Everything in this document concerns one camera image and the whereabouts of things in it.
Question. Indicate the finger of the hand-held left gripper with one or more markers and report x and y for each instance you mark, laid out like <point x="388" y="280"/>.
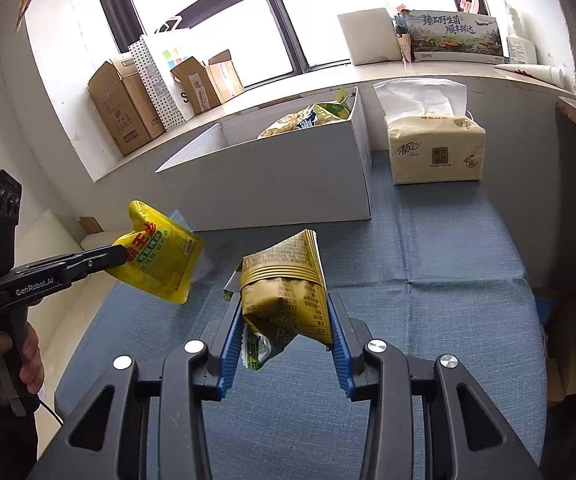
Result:
<point x="103" y="258"/>

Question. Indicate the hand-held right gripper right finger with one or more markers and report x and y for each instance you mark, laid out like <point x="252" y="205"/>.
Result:
<point x="340" y="355"/>

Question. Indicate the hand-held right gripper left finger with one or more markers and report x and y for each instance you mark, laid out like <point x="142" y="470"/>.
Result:
<point x="232" y="355"/>

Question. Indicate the green white snack packet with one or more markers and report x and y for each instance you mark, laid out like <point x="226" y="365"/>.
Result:
<point x="255" y="352"/>

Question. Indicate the yellow snack pouch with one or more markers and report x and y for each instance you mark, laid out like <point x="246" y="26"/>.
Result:
<point x="163" y="260"/>

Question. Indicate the gold snack packet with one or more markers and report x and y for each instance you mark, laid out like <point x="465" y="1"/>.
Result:
<point x="283" y="300"/>

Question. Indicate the white cardboard storage box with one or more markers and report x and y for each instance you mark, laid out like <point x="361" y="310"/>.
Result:
<point x="268" y="190"/>

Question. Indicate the blue yellow snack packet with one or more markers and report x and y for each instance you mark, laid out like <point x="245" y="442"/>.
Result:
<point x="307" y="120"/>

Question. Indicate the person's left hand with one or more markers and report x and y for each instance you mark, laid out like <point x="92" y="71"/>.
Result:
<point x="30" y="360"/>

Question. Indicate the small cardboard piece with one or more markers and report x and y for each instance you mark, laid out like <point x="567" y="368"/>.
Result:
<point x="91" y="225"/>

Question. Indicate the tall brown cardboard box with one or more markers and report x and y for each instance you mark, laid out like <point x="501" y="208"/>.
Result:
<point x="118" y="115"/>
<point x="145" y="100"/>

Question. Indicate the polka dot paper bag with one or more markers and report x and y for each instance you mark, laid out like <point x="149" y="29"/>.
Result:
<point x="163" y="75"/>

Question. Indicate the open brown cardboard box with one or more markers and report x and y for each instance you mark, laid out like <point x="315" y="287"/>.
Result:
<point x="228" y="77"/>
<point x="198" y="87"/>

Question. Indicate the beige tissue pack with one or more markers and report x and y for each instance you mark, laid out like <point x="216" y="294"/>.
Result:
<point x="432" y="155"/>

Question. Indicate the white windowsill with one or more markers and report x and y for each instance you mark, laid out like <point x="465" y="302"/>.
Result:
<point x="278" y="92"/>

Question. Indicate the white square box on sill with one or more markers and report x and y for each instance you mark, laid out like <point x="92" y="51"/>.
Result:
<point x="367" y="35"/>

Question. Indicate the landscape printed box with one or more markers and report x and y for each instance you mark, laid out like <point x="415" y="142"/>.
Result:
<point x="455" y="37"/>

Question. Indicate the white tube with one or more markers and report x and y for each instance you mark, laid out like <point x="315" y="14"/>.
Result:
<point x="532" y="72"/>

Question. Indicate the white bottle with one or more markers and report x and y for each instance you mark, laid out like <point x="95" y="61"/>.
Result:
<point x="520" y="42"/>

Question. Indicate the pink small object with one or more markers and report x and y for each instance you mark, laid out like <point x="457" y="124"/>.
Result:
<point x="470" y="2"/>

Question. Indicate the dark window frame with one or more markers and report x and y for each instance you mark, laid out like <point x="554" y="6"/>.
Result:
<point x="288" y="25"/>

